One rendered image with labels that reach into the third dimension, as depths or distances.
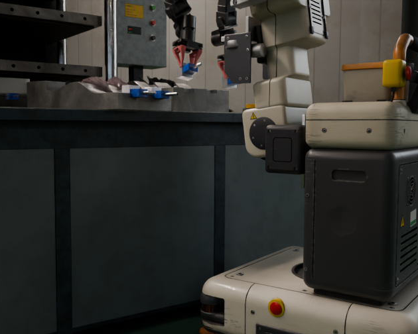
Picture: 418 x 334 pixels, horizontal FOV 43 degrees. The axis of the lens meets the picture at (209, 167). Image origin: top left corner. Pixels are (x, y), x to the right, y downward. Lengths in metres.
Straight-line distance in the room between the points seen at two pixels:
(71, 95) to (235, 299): 0.90
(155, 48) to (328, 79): 1.90
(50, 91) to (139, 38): 1.01
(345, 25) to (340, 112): 3.08
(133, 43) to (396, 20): 2.04
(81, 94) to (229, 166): 0.64
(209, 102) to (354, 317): 1.02
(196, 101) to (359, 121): 0.81
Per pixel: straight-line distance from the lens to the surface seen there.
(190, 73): 2.04
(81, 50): 6.28
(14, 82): 2.60
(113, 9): 2.76
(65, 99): 1.97
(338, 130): 1.44
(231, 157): 2.13
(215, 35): 2.38
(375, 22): 4.22
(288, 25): 1.74
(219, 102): 2.12
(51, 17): 2.70
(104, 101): 1.81
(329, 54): 4.51
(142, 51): 2.95
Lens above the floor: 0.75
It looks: 4 degrees down
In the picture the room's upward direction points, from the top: straight up
